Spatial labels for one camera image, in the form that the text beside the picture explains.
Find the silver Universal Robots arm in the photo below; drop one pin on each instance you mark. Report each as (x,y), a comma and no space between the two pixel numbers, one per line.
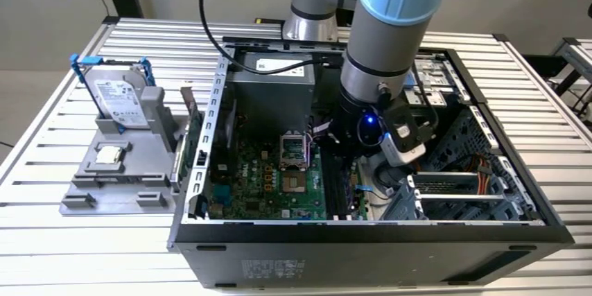
(389,50)

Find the black RAM slot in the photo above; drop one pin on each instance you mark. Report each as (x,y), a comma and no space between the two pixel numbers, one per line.
(331,188)

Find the grey power supply unit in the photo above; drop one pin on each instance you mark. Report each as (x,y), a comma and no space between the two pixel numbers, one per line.
(273,102)

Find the CPU socket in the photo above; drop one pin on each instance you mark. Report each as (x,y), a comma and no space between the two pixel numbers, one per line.
(294,181)

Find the metal drive bay cage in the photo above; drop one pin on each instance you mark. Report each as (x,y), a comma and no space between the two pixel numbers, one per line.
(435,74)

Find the metal disk bay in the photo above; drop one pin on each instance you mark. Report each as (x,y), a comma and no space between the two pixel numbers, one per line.
(454,185)

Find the green motherboard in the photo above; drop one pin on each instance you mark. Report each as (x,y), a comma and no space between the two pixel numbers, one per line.
(254,199)

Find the blue expansion slot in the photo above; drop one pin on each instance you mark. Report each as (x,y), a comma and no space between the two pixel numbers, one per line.
(222,193)

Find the graphics card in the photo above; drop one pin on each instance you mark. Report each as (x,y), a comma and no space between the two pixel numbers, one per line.
(194,117)

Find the yellow black tag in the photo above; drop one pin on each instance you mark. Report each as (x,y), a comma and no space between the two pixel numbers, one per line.
(262,20)

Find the black open PC case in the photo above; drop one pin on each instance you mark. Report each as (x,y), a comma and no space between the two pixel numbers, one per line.
(325,258)

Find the case label sticker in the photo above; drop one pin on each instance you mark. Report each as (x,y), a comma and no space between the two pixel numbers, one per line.
(273,268)

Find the grey parts rack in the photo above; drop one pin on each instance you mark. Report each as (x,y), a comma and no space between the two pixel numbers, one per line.
(146,159)

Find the neighbouring metal slat table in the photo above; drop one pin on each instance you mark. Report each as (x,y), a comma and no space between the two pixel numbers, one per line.
(575,53)

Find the hard disk in blue carrier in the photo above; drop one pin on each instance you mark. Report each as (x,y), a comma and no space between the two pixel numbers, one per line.
(114,95)

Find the silver CPU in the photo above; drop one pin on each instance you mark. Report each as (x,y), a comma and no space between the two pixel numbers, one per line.
(107,155)

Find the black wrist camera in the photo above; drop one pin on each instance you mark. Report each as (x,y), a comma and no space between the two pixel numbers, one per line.
(407,126)

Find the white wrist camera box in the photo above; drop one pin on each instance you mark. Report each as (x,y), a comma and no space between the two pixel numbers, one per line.
(402,152)

